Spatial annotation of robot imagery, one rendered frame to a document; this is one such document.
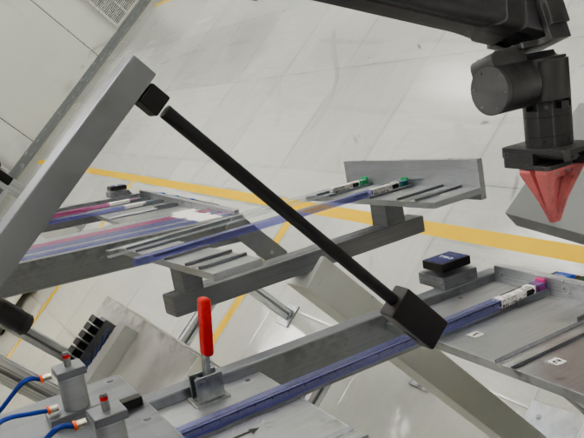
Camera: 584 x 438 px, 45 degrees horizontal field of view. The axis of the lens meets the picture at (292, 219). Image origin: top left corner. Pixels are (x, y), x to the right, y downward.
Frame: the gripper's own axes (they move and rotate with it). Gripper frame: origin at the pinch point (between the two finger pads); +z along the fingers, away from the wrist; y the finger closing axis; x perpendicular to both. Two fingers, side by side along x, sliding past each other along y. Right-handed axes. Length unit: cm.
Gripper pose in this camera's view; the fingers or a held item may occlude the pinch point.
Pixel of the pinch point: (554, 215)
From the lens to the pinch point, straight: 96.3
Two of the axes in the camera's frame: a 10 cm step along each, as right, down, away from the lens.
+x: 8.5, -2.4, 4.8
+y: 5.1, 1.1, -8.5
